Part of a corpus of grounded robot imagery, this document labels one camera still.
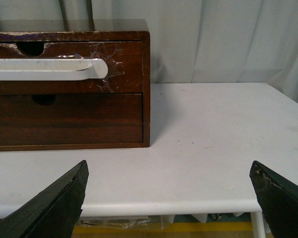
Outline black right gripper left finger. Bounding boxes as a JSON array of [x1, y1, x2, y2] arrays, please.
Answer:
[[0, 160, 89, 238]]

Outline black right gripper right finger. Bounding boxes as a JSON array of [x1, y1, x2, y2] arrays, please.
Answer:
[[249, 161, 298, 238]]

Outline white drawer handle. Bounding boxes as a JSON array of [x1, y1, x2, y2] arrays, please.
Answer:
[[0, 59, 108, 81]]

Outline wooden drawer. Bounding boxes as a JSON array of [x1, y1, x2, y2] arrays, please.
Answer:
[[0, 41, 150, 95], [0, 94, 143, 146]]

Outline brown wooden drawer cabinet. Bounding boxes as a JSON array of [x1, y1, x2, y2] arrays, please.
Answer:
[[0, 19, 150, 151]]

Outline white table leg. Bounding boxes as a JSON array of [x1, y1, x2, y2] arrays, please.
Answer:
[[250, 212, 266, 238]]

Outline clear plastic sheet under table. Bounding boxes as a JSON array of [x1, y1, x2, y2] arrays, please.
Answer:
[[76, 215, 175, 231]]

